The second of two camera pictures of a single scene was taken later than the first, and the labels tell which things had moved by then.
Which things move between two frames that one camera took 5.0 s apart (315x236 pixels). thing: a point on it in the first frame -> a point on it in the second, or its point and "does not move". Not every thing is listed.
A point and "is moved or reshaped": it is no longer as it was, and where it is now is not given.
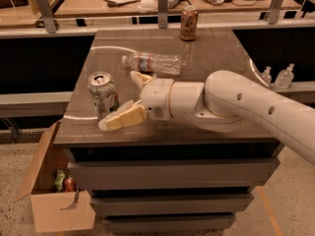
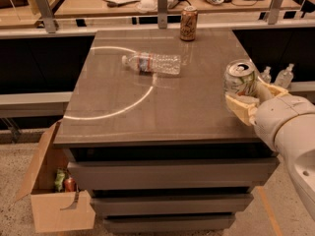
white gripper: (157, 97) -> (278, 112)
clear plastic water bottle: (159, 63) does not move
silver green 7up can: (103, 93) is moved or reshaped
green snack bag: (59, 180) does not move
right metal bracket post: (276, 3) does not move
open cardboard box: (54, 210) does not move
